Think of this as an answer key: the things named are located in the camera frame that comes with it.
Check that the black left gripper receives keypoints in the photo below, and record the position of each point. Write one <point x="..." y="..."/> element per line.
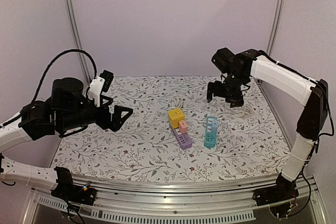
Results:
<point x="106" y="124"/>

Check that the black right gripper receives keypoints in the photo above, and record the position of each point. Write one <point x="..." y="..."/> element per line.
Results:
<point x="226" y="93"/>

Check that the yellow cube socket adapter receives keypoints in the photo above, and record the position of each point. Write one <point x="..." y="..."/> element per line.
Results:
<point x="175" y="115"/>

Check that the pink plug adapter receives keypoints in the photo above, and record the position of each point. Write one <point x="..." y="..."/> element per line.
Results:
<point x="183" y="126"/>

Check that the teal power strip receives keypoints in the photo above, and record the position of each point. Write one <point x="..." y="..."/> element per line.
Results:
<point x="210" y="138"/>

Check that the purple power strip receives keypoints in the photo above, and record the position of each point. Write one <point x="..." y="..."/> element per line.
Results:
<point x="183" y="140"/>

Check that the blue plug adapter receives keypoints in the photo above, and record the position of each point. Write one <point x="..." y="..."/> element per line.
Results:
<point x="214" y="126"/>

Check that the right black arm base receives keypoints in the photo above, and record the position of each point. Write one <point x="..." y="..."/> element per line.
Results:
<point x="282" y="190"/>

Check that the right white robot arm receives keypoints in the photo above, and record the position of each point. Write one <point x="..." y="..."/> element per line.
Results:
<point x="238" y="70"/>

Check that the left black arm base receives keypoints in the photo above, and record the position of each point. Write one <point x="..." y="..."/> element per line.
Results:
<point x="68" y="191"/>

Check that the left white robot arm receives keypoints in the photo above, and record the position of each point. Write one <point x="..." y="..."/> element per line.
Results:
<point x="70" y="109"/>

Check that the floral patterned table mat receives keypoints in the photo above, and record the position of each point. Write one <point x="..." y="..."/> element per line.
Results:
<point x="249" y="141"/>

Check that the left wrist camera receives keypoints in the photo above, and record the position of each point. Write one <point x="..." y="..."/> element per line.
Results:
<point x="99" y="85"/>

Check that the right aluminium frame post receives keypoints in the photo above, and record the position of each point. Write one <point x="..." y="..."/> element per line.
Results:
<point x="275" y="26"/>

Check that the aluminium frame post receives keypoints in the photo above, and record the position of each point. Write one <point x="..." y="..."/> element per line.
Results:
<point x="76" y="38"/>
<point x="275" y="26"/>

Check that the aluminium front rail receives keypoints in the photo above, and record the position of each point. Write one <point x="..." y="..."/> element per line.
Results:
<point x="225" y="201"/>

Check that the left aluminium frame post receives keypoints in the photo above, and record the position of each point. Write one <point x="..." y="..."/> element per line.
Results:
<point x="76" y="38"/>

